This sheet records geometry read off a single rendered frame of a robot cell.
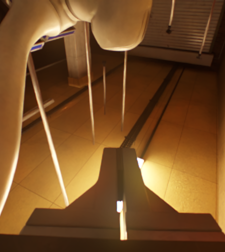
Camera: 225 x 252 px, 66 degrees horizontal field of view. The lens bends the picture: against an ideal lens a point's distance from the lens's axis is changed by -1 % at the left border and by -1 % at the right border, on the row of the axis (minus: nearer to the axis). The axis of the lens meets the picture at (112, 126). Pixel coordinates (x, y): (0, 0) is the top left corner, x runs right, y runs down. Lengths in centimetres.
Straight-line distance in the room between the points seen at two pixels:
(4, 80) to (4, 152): 10
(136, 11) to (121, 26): 3
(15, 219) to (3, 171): 226
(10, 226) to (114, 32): 232
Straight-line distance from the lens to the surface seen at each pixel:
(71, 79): 513
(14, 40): 33
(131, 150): 15
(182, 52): 691
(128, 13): 31
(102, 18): 31
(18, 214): 249
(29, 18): 36
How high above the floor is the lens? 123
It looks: 36 degrees up
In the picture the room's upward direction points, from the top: 179 degrees counter-clockwise
